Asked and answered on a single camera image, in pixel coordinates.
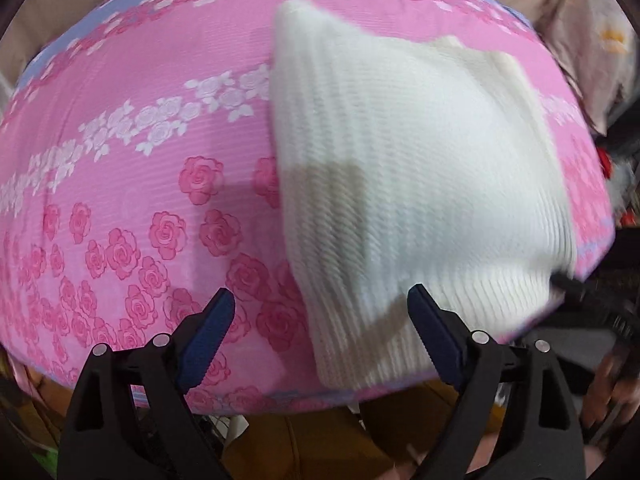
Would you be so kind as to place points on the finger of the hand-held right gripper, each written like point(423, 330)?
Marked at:
point(590, 295)

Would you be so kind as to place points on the red patterned cloth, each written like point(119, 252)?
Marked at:
point(606, 162)

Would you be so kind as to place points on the beige floral quilt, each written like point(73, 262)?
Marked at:
point(575, 25)

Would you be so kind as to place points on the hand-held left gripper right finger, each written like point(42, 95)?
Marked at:
point(435, 340)

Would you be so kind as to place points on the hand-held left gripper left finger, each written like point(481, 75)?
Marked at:
point(210, 340)

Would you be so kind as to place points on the person's right hand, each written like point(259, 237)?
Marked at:
point(617, 395)

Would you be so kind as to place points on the pink floral blanket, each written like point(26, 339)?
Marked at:
point(125, 135)

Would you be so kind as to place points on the white red black knit sweater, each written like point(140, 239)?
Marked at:
point(400, 160)

